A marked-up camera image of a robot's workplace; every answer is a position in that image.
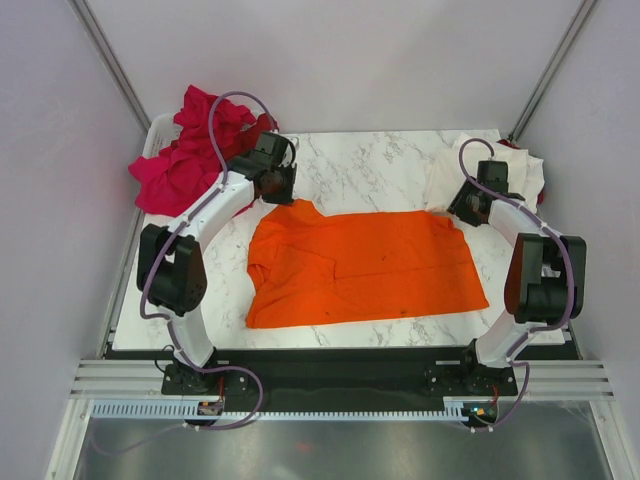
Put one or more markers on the aluminium frame post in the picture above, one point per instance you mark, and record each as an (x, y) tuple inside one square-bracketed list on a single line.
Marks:
[(568, 40), (99, 40)]

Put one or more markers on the left aluminium side rail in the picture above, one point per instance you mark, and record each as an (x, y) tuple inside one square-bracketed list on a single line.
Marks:
[(116, 299)]

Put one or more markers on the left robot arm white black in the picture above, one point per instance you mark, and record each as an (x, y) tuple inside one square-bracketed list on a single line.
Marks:
[(171, 275)]

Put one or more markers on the aluminium cross extrusion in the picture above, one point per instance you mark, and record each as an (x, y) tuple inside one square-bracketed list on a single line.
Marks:
[(562, 380)]

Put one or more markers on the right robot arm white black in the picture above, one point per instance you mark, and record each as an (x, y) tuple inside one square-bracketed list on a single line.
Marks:
[(508, 336)]

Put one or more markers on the left aluminium frame post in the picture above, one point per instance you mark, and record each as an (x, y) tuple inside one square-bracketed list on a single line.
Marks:
[(99, 40)]

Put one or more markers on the right aluminium frame post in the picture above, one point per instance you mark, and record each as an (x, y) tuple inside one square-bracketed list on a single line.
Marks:
[(568, 40)]

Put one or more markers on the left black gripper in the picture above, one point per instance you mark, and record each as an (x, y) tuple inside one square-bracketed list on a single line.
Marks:
[(290, 171)]

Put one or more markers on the white slotted cable duct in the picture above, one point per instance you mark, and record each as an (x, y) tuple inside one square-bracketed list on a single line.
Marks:
[(193, 410)]

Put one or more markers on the folded cream t shirt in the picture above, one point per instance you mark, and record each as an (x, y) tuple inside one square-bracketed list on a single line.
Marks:
[(445, 178)]

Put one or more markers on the dark red t shirt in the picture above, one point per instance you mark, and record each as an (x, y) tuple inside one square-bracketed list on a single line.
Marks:
[(247, 138)]

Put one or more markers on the pink red t shirt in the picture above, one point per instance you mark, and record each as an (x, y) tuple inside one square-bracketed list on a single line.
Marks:
[(166, 197)]

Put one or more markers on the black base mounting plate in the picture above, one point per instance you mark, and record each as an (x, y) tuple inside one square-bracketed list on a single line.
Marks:
[(341, 379)]

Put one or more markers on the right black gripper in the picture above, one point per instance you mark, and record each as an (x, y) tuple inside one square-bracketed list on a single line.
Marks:
[(457, 204)]

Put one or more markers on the white laundry basket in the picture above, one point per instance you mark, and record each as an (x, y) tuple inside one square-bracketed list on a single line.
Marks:
[(160, 137)]

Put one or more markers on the orange t shirt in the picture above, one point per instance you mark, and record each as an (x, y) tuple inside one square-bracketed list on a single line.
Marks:
[(309, 269)]

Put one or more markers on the folded white t shirt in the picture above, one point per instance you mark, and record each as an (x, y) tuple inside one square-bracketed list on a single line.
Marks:
[(532, 175)]

